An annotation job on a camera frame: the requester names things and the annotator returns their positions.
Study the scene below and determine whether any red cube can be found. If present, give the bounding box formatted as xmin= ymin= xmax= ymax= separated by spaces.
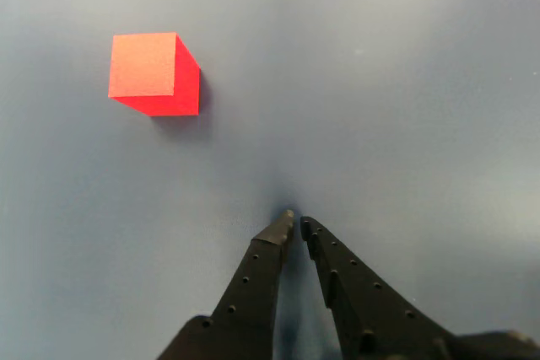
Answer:
xmin=107 ymin=31 xmax=202 ymax=117

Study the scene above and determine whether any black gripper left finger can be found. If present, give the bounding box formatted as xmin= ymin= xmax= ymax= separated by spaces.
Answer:
xmin=156 ymin=209 xmax=296 ymax=360

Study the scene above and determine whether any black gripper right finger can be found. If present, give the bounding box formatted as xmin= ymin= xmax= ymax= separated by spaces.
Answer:
xmin=299 ymin=215 xmax=465 ymax=360

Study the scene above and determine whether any blue-grey table mat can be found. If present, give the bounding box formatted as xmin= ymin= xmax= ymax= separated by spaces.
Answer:
xmin=0 ymin=0 xmax=540 ymax=360

